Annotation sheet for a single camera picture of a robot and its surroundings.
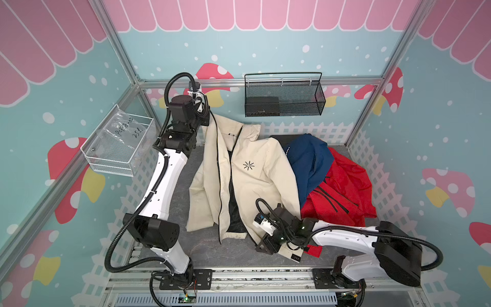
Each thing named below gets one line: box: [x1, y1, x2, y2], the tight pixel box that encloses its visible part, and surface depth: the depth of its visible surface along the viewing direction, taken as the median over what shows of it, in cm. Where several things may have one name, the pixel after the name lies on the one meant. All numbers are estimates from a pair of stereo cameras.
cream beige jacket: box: [186, 113, 302, 245], surface depth 88 cm
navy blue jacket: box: [283, 133, 335, 209], surface depth 85 cm
